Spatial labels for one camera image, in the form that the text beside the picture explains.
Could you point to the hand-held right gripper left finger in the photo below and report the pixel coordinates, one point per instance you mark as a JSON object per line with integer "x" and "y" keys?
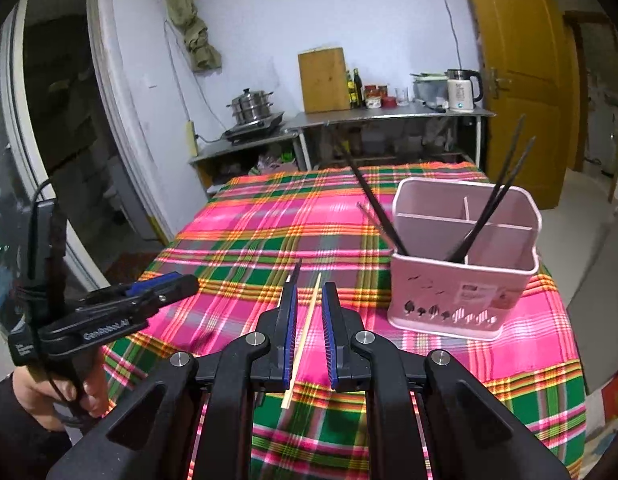
{"x": 287, "y": 325}

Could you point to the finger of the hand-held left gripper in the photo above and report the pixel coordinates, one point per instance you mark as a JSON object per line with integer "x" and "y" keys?
{"x": 149, "y": 284}
{"x": 179, "y": 287}

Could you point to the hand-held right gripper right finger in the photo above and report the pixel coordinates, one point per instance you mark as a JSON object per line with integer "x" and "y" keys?
{"x": 329, "y": 330}

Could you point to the pink utensil basket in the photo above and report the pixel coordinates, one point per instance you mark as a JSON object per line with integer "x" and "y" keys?
{"x": 439, "y": 285}

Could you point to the person's left forearm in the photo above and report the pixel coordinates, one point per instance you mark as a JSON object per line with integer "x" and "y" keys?
{"x": 24, "y": 440}

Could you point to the person's left hand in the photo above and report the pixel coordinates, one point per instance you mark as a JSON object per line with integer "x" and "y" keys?
{"x": 96, "y": 385}

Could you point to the pink plaid tablecloth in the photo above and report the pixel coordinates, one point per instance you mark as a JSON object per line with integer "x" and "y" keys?
{"x": 269, "y": 220}

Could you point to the low wooden table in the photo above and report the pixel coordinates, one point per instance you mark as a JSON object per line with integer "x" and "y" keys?
{"x": 229, "y": 149}

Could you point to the yellow power strip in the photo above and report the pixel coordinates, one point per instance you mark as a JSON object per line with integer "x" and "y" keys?
{"x": 192, "y": 137}

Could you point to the black induction cooker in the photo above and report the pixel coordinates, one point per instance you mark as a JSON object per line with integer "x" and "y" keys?
{"x": 254, "y": 129}

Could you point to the steel steamer pot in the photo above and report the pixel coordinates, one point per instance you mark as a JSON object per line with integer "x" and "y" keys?
{"x": 251, "y": 105}

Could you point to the metal counter table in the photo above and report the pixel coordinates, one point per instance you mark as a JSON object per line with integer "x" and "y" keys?
{"x": 369, "y": 112}

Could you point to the red sauce jar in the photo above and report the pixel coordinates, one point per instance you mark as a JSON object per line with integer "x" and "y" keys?
{"x": 382, "y": 91}
{"x": 371, "y": 95}

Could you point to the dark oil bottle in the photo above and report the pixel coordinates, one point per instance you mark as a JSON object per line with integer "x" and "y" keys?
{"x": 349, "y": 90}
{"x": 359, "y": 87}

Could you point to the clear drinking glass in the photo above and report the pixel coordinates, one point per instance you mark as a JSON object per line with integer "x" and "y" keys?
{"x": 401, "y": 96}

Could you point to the wooden cutting board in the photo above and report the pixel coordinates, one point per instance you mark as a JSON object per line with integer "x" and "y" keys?
{"x": 323, "y": 80}

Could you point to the green hanging cloth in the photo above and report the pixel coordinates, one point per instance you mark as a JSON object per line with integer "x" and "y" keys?
{"x": 194, "y": 30}

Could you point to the white electric kettle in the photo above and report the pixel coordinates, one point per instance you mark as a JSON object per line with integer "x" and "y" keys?
{"x": 461, "y": 92}

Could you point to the red box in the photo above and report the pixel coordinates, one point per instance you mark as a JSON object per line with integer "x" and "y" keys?
{"x": 616, "y": 390}

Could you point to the yellow wooden door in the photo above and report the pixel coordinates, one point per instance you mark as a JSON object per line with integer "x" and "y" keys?
{"x": 519, "y": 60}

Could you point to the white door frame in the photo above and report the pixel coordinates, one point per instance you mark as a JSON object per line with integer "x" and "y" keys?
{"x": 119, "y": 110}

